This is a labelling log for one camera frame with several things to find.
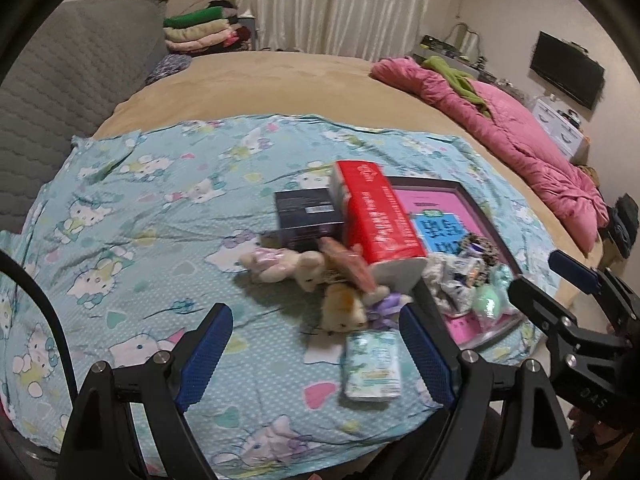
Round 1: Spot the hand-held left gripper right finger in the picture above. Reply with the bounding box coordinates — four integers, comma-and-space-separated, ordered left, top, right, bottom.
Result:
398, 304, 581, 480

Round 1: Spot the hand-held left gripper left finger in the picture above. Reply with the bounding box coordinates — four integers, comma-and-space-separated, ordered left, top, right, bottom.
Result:
57, 302, 235, 480

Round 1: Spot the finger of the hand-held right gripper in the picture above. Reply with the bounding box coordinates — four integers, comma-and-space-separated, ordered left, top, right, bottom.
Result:
507, 276, 581, 346
547, 250, 636, 333

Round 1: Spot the green soft ball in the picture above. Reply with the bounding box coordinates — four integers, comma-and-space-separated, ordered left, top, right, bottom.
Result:
474, 285, 511, 320

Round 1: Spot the small green printed tissue pack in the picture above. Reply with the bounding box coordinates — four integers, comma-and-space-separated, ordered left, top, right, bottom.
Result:
342, 330, 402, 402

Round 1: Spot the leopard print scrunchie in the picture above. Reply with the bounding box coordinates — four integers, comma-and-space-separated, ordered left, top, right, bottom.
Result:
457, 234, 501, 263

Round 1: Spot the cartoon face packet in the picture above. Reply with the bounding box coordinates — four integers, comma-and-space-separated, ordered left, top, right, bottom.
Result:
450, 249, 486, 281

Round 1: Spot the dark framed pink tray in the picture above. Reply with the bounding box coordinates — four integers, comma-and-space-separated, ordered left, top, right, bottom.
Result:
382, 176, 523, 351

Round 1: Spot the person's right forearm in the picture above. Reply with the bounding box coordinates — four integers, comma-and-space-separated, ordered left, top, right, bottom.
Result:
570, 405, 640, 466

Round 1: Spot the purple soft toy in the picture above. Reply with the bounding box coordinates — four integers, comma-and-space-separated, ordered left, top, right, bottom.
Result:
367, 292, 413, 323

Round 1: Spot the black bag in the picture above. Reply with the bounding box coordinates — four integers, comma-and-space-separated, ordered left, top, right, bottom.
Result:
611, 192, 640, 261

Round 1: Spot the yellow plush toy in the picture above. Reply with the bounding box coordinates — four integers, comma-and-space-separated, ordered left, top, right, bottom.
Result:
320, 282, 368, 333

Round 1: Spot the pink bow plush bunny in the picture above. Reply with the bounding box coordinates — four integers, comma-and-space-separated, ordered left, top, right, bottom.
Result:
239, 247, 301, 283

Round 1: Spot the pink brown plush toy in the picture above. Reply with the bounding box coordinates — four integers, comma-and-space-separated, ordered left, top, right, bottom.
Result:
320, 237, 391, 301

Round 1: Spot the beige teddy bear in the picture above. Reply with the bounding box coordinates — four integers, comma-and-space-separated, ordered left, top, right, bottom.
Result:
292, 250, 341, 292

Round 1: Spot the white drawer cabinet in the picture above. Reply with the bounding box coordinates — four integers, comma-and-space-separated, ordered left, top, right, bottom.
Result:
532, 97, 591, 158

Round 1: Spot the pink comforter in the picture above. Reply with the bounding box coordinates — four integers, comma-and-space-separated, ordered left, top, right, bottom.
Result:
370, 57, 611, 253

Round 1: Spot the red tissue pack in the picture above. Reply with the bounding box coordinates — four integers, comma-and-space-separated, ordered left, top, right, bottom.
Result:
328, 159, 429, 293

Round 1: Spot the blue cat printed blanket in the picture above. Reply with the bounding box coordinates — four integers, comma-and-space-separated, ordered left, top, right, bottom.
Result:
0, 114, 563, 480

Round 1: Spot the dark purple box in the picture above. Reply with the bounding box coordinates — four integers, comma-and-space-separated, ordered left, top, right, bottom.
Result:
274, 187, 346, 252

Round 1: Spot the black television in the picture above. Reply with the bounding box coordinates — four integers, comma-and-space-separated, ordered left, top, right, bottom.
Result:
530, 31, 606, 111

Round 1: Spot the green cloth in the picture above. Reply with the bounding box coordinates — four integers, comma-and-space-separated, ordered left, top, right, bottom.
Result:
422, 55, 493, 118

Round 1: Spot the dark flat box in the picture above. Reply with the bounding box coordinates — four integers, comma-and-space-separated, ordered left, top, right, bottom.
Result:
412, 35, 458, 61

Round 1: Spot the beige bed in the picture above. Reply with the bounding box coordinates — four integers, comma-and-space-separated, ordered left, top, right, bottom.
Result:
92, 50, 601, 311

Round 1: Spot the dark patterned cloth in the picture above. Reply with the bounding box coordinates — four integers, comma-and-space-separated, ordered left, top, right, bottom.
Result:
146, 54, 193, 86

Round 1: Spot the grey quilted headboard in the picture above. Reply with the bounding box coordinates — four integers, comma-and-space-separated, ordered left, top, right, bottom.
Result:
0, 0, 168, 233

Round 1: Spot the stack of folded clothes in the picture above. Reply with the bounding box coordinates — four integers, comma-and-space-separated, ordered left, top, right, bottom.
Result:
162, 1, 256, 55

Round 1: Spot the white curtain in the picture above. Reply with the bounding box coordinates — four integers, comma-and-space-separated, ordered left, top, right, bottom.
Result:
235, 0, 451, 58

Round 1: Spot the black cable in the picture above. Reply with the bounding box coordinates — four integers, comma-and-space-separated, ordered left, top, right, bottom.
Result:
0, 249, 81, 401

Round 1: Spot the wall mirror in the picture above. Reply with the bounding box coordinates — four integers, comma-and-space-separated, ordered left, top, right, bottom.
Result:
445, 22, 483, 58

